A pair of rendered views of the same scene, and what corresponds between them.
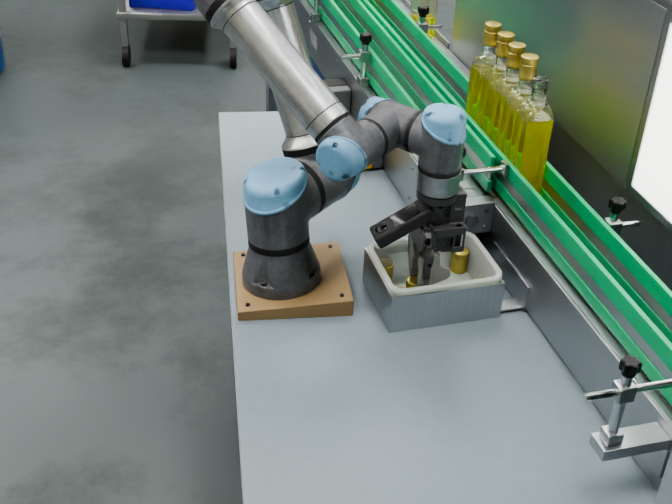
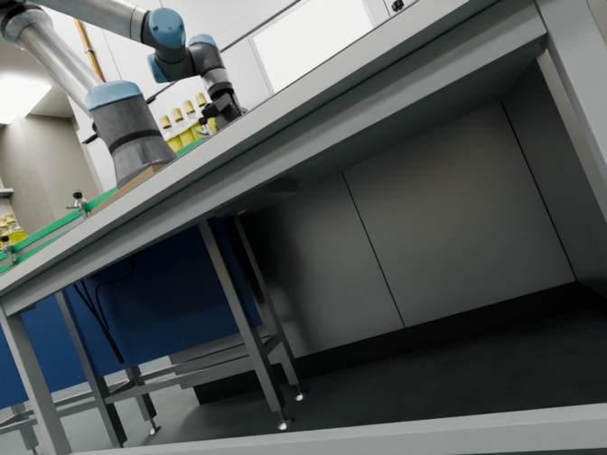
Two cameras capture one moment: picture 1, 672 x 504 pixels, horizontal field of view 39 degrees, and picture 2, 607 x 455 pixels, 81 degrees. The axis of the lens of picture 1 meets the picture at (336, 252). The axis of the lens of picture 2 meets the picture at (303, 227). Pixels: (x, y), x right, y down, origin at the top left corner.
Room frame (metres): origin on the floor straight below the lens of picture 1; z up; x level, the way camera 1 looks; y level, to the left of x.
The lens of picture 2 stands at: (0.84, 0.57, 0.54)
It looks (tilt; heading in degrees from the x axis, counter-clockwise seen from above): 2 degrees up; 307
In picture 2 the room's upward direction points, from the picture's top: 22 degrees counter-clockwise
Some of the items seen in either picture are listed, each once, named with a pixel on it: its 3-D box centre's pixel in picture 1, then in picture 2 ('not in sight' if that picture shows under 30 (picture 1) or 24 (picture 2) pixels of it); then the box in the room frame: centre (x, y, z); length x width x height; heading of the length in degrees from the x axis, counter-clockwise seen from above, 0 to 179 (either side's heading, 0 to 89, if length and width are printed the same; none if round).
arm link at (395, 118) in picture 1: (387, 127); (171, 62); (1.52, -0.08, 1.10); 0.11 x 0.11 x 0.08; 55
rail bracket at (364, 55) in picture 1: (355, 60); (77, 209); (2.20, -0.02, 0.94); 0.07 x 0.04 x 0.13; 107
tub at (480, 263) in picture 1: (431, 278); not in sight; (1.50, -0.18, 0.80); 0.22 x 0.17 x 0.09; 107
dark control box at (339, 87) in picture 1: (332, 99); not in sight; (2.30, 0.03, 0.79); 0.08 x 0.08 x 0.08; 17
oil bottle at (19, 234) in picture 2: not in sight; (19, 242); (2.84, -0.01, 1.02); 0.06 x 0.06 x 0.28; 17
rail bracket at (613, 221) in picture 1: (621, 230); not in sight; (1.47, -0.51, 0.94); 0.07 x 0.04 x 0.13; 107
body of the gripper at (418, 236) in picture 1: (437, 218); (229, 111); (1.48, -0.18, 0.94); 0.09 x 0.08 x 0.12; 106
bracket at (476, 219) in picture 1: (469, 216); not in sight; (1.65, -0.26, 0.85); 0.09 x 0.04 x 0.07; 107
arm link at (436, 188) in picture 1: (437, 179); (217, 84); (1.48, -0.17, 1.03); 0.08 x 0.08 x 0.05
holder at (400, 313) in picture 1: (444, 280); not in sight; (1.51, -0.21, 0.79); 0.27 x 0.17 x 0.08; 107
